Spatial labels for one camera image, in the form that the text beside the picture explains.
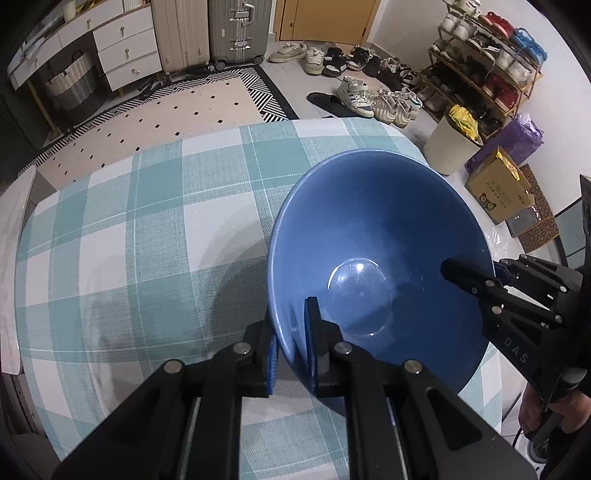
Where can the beige suitcase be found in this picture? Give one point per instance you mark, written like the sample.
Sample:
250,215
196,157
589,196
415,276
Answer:
180,32

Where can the grey white laundry basket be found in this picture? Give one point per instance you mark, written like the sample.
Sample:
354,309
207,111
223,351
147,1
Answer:
71,83

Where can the teal white checked tablecloth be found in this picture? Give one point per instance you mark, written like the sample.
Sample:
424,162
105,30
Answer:
138,230

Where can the black slipper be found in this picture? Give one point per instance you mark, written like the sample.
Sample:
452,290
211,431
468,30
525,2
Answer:
323,104

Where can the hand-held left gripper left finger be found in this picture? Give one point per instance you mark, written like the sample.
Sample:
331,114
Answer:
272,364

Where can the wooden shoe rack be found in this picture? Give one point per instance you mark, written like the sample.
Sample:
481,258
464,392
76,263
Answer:
535,87

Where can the cream trash bin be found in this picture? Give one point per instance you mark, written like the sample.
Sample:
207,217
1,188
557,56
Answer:
448,147

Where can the yellow bag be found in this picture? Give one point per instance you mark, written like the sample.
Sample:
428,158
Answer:
464,122

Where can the dark patterned doormat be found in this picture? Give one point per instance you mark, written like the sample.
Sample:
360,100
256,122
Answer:
540,217

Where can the blue bowl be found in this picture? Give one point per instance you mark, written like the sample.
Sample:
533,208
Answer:
369,221

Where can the purple plastic bag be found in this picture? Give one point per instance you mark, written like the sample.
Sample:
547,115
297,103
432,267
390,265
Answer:
517,138

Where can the printed cardboard box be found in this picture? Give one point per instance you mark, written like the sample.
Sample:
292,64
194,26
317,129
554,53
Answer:
494,194

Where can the white dressing table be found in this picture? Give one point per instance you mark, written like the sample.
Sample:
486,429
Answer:
55,37

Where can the white drawer unit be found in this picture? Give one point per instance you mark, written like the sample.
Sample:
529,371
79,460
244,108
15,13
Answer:
127,50

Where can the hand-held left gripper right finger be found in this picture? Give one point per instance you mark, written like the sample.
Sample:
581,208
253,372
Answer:
311,346

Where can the silver suitcase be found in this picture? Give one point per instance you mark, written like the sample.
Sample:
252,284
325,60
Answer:
238,27

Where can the scattered pile of sneakers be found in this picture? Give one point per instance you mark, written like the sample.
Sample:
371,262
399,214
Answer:
360,87

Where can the black white patterned rug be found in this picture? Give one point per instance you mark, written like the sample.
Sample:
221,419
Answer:
161,115

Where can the white cup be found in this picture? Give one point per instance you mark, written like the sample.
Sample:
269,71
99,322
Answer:
69,9

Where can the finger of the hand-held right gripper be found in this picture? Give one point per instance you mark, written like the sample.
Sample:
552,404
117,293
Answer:
466,277
540,272

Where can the wooden door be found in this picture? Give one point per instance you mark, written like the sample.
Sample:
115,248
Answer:
323,18

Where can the rows of assorted shoes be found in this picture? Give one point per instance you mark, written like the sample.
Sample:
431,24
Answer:
489,55

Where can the person's right hand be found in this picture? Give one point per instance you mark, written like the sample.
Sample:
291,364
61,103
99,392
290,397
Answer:
572,410

